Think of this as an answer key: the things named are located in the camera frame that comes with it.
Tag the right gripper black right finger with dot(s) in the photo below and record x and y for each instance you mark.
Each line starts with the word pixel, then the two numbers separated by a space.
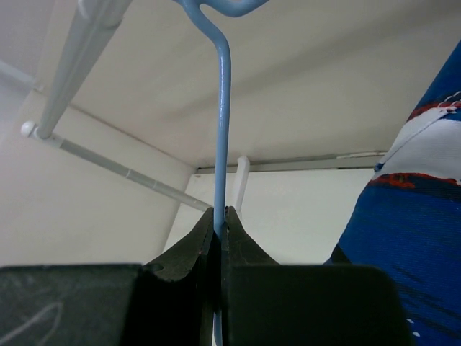
pixel 266 303

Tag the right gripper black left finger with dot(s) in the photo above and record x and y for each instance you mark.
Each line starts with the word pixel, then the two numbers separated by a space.
pixel 164 302

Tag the blue patterned trousers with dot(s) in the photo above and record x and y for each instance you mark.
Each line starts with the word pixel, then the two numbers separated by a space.
pixel 406 221

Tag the white clothes rack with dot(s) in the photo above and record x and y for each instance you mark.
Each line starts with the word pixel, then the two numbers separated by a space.
pixel 143 91

